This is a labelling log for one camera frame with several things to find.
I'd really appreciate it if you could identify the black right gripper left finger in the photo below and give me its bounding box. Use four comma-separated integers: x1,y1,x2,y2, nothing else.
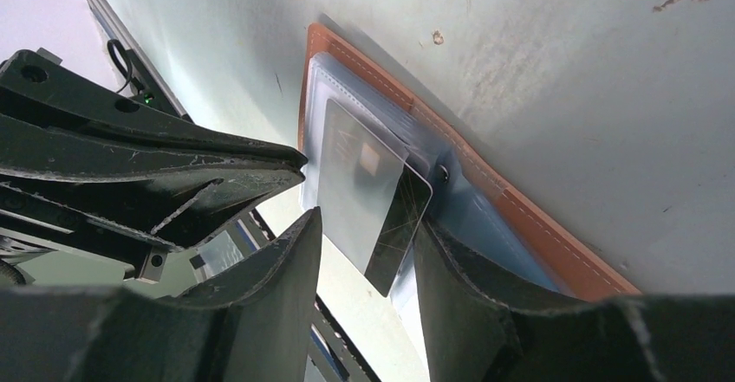
1,208,322,381

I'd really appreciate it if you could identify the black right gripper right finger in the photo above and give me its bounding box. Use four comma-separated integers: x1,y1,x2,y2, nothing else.
414,221,734,381

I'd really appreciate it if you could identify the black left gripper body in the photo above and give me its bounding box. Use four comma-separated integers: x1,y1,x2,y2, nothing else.
1,195,168,283

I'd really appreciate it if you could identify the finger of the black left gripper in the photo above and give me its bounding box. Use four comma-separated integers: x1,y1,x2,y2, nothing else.
1,49,307,182
1,167,304,253

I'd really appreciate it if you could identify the orange leather card holder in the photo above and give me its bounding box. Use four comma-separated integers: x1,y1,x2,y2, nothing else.
305,23,640,301

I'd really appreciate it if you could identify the black credit card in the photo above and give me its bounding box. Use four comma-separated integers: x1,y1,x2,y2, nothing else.
315,98,434,299

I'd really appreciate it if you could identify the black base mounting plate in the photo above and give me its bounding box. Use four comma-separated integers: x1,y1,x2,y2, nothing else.
88,0,379,381

